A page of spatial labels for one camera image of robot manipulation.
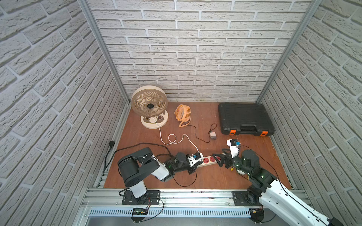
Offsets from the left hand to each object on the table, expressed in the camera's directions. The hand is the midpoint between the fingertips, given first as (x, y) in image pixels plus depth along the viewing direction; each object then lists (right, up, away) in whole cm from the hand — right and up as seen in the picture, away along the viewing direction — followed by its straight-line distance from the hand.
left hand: (198, 155), depth 85 cm
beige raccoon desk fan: (-30, +33, 0) cm, 44 cm away
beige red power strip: (+7, -3, 0) cm, 8 cm away
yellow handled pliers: (+20, -7, -4) cm, 21 cm away
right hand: (+11, +4, -7) cm, 14 cm away
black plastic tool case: (+35, +23, +15) cm, 44 cm away
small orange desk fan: (-10, +27, +13) cm, 31 cm away
